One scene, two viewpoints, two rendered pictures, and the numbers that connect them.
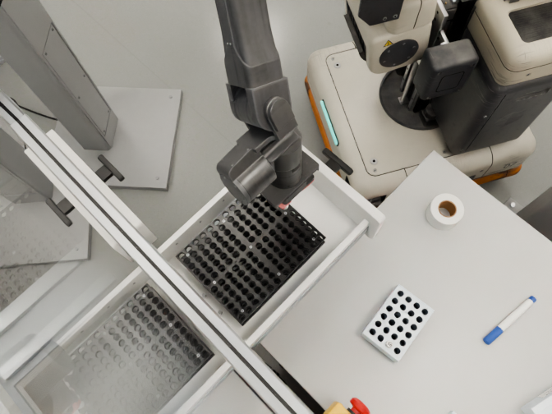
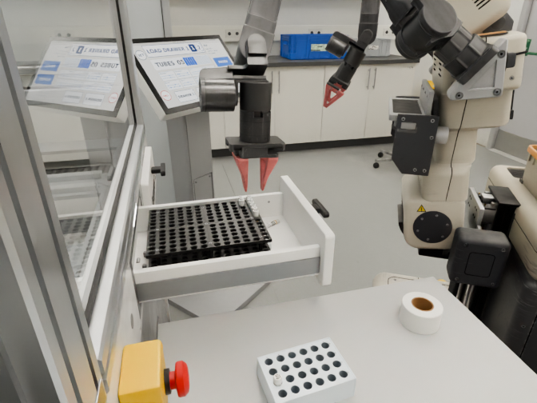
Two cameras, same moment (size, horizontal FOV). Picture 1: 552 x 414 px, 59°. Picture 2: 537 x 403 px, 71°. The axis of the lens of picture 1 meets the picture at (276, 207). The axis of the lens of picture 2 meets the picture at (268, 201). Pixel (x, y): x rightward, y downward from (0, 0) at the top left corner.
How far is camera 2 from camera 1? 0.68 m
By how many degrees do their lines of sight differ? 46
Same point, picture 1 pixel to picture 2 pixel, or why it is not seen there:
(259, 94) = (248, 29)
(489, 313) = not seen: outside the picture
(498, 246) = (481, 374)
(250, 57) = (253, 10)
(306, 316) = (217, 333)
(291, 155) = (253, 86)
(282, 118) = (256, 47)
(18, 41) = (184, 162)
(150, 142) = (229, 294)
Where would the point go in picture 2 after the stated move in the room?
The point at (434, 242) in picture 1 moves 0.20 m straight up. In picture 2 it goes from (397, 337) to (417, 240)
